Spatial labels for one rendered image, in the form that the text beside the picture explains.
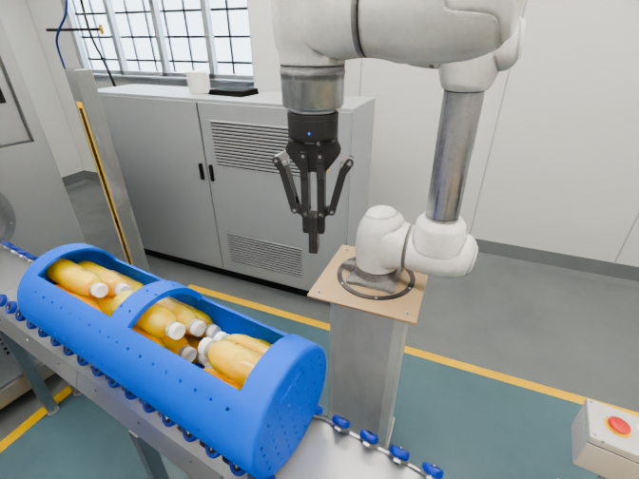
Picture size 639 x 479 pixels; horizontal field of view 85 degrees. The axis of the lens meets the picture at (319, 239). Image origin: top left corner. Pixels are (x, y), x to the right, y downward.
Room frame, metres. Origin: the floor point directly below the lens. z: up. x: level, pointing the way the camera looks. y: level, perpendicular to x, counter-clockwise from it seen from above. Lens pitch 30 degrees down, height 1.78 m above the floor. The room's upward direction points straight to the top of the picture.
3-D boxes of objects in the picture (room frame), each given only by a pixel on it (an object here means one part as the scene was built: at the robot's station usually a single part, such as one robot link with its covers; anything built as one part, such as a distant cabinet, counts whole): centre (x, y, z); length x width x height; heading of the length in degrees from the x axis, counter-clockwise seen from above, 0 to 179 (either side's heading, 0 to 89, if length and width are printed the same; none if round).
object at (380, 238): (1.08, -0.22, 1.18); 0.18 x 0.16 x 0.22; 65
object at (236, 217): (2.69, 0.72, 0.72); 2.15 x 0.54 x 1.45; 68
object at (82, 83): (1.29, 0.80, 0.85); 0.06 x 0.06 x 1.70; 60
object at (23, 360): (1.22, 1.47, 0.31); 0.06 x 0.06 x 0.63; 60
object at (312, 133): (0.54, 0.01, 1.65); 0.08 x 0.07 x 0.09; 82
